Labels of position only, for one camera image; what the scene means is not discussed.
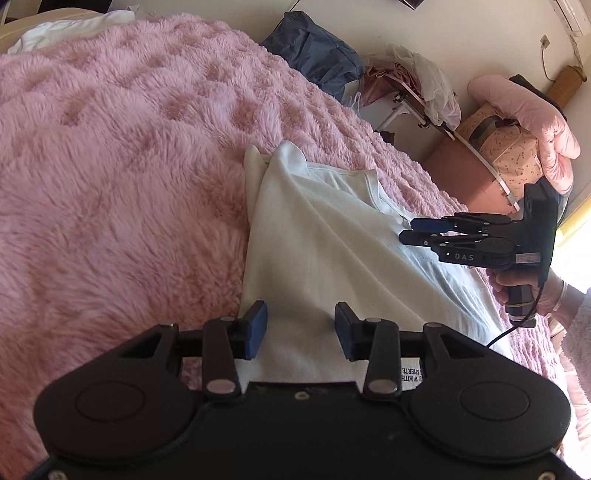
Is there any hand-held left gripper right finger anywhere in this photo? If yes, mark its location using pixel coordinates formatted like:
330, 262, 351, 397
334, 302, 486, 400

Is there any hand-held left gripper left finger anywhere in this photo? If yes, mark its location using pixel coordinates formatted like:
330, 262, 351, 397
119, 300, 269, 401

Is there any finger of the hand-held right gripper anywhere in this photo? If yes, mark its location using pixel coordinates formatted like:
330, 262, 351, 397
410, 212, 513, 237
399, 230, 514, 267

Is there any white printed sweatshirt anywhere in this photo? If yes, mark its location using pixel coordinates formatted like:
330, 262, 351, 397
240, 140, 516, 387

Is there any person's right forearm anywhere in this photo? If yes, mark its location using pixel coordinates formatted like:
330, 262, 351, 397
551, 284, 591, 444

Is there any person's right hand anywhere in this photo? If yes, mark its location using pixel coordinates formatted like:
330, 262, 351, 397
491, 269, 570, 320

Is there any brown storage box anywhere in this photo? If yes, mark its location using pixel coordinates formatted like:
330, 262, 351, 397
422, 136, 519, 217

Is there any white folding rack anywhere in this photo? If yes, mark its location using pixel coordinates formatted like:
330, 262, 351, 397
376, 90, 523, 212

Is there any floral fabric bag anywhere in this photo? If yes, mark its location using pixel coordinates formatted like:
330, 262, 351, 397
457, 104, 546, 186

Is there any pink quilt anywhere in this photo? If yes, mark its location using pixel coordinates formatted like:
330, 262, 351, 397
468, 74, 583, 195

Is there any pink crumpled cloth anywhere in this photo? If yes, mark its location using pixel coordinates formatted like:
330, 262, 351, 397
359, 65, 416, 108

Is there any brown wicker roll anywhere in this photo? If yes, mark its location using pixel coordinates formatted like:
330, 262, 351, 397
547, 65, 584, 110

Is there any pink fluffy blanket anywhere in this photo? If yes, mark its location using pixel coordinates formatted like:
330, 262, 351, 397
0, 14, 574, 464

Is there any blue fabric bag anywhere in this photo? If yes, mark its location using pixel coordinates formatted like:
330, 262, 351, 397
260, 11, 366, 103

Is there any white air conditioner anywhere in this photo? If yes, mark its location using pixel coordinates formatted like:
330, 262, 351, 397
551, 0, 591, 36

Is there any white crumpled cloth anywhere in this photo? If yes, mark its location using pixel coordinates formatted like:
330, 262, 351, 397
7, 9, 136, 54

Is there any beige mattress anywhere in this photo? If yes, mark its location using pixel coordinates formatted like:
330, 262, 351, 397
0, 0, 109, 43

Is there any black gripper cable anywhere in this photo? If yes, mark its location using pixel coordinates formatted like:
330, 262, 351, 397
486, 272, 551, 350

